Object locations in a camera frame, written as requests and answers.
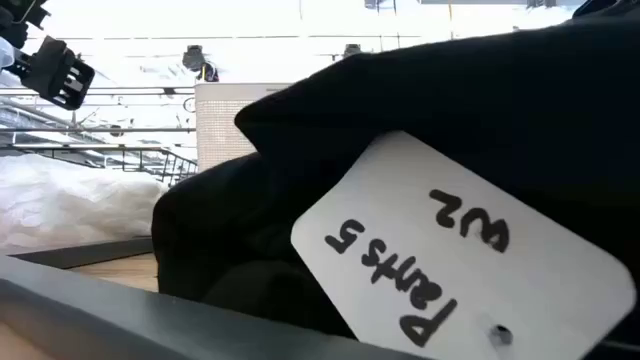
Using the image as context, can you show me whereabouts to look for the white cloth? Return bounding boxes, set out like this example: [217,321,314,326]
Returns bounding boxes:
[0,152,169,254]

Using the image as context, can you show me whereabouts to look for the black pants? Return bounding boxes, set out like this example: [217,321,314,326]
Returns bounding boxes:
[151,0,640,360]

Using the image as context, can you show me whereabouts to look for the white handwritten paper tag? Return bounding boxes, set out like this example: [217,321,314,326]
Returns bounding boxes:
[289,130,639,360]

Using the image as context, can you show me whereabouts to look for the grey clothes hanger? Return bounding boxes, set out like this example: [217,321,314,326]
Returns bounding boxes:
[0,237,431,360]

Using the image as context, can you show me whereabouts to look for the metal wire basket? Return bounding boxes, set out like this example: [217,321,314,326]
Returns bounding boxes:
[0,142,200,187]

